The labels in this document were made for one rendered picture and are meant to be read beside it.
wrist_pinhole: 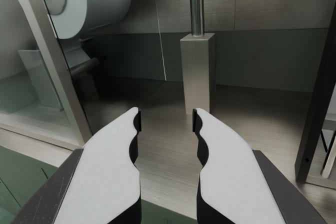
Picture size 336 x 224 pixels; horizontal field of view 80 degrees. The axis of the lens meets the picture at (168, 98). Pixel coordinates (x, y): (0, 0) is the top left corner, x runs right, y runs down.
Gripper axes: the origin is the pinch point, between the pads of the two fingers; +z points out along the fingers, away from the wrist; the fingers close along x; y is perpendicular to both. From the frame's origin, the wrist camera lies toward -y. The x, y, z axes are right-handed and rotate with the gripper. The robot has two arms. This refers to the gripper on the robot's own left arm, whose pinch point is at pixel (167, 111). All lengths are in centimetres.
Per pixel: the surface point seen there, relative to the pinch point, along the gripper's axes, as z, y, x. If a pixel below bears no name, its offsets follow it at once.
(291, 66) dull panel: 61, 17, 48
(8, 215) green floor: 81, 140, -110
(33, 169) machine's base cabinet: 44, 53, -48
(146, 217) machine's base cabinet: 22, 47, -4
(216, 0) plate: 73, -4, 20
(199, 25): 52, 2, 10
